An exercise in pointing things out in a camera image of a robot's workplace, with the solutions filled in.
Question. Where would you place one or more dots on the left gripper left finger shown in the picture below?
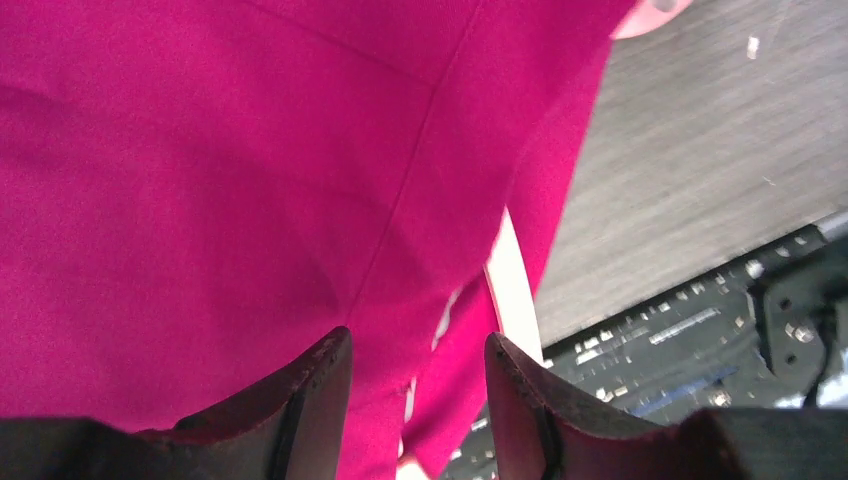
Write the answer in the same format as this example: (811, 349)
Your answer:
(288, 425)

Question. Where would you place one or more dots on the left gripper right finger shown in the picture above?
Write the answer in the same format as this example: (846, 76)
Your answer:
(545, 428)

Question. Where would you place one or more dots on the magenta skirt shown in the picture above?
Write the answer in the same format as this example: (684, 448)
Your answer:
(194, 192)

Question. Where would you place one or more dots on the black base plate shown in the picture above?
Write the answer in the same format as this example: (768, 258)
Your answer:
(745, 365)

